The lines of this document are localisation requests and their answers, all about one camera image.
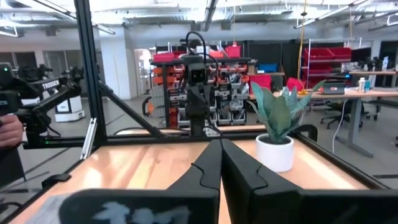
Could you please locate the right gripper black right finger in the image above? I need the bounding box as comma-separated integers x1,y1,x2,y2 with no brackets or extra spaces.
221,138,398,224

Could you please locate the black office chair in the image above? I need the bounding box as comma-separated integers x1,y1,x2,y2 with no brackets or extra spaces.
320,101,371,130

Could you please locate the hanging yellow cable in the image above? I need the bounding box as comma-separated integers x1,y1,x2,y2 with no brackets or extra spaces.
296,0,309,95

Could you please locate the parts rack with bins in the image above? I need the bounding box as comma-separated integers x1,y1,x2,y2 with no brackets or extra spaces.
150,42,253,129

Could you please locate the silver metal bracket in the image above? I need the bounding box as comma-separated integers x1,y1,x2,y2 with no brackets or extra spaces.
80,117,98,161

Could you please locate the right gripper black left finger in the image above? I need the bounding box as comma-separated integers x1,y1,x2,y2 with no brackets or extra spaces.
58,139,223,224

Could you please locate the black laptop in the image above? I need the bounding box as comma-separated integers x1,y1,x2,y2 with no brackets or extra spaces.
321,79,346,96

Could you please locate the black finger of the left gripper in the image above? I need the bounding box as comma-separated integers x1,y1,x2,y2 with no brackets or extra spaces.
188,105,199,124
198,105,208,124

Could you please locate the wooden desk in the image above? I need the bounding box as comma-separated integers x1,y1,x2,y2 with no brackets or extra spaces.
248,70,398,158

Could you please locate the shelf with red bins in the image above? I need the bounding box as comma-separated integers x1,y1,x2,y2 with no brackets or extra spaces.
302,38,353,89

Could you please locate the white round plant pot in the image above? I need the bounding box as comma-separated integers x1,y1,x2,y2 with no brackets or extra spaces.
255,133,295,174

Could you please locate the black aluminium table frame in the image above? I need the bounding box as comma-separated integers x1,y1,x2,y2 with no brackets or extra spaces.
0,0,390,224

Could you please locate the person's leg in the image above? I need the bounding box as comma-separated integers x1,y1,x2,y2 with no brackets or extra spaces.
0,146,27,189

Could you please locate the white wheeled machine base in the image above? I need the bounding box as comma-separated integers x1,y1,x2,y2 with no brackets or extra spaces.
53,95,86,123

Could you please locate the black frame clip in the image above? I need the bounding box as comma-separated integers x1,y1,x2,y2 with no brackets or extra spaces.
41,173,72,189

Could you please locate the person's hand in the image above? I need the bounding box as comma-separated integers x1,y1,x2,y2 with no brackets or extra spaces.
0,114,24,149

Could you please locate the green artificial plant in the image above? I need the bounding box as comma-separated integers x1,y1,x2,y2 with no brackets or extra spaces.
248,79,326,144

